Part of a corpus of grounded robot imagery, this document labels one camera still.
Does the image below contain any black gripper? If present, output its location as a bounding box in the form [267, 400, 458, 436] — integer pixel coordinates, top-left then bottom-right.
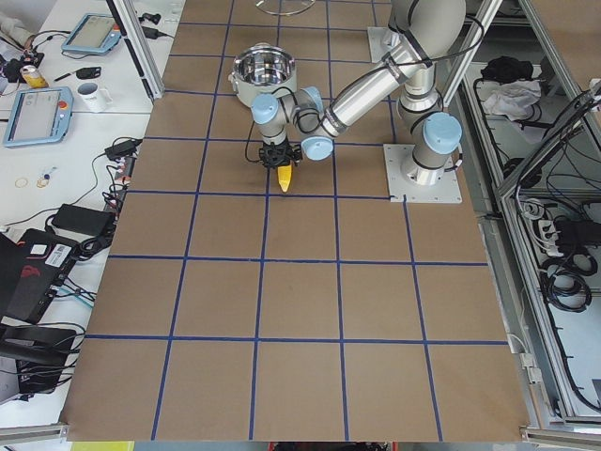
[258, 140, 302, 169]

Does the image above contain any yellow corn cob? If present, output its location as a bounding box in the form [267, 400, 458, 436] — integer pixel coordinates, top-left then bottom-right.
[277, 163, 294, 193]

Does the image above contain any glass pot lid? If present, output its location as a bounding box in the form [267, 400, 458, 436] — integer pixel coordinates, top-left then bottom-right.
[254, 0, 316, 17]

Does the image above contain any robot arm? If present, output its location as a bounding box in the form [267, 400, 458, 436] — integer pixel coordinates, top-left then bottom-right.
[251, 1, 466, 170]

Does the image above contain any mint green cooking pot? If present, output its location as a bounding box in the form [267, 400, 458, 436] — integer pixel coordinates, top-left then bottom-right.
[228, 42, 297, 107]

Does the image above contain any black power adapter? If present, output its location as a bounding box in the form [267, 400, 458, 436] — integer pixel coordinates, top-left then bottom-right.
[104, 138, 143, 161]

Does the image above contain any black power strip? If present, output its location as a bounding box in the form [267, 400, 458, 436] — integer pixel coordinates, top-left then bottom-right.
[102, 155, 137, 214]

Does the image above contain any black power brick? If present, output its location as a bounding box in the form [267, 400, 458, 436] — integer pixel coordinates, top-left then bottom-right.
[51, 204, 116, 236]

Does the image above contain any white mug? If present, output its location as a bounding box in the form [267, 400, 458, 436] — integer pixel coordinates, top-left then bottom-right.
[77, 82, 113, 113]

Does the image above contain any blue teach pendant far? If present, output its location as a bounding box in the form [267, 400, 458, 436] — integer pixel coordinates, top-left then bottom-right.
[61, 13, 121, 55]

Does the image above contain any blue teach pendant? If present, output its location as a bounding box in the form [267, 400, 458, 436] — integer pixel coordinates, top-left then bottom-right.
[3, 86, 73, 148]
[61, 13, 121, 55]

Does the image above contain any black pen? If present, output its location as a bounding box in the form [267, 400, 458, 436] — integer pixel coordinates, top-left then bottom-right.
[54, 71, 76, 82]

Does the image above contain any blue teach pendant near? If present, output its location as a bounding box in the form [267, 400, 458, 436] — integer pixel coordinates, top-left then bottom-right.
[3, 86, 73, 148]

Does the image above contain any white crumpled cloth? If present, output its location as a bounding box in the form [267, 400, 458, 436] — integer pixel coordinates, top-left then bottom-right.
[483, 81, 542, 120]

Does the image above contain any yellow drink can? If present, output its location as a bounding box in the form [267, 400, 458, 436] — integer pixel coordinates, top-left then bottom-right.
[20, 65, 49, 89]

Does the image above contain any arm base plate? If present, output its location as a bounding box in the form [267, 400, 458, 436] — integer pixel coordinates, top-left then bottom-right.
[367, 26, 403, 63]
[383, 144, 462, 204]

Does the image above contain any aluminium frame post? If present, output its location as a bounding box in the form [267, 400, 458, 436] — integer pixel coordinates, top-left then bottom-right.
[106, 0, 164, 101]

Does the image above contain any black coiled cable bundle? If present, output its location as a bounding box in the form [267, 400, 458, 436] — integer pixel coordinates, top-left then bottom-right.
[539, 262, 593, 312]

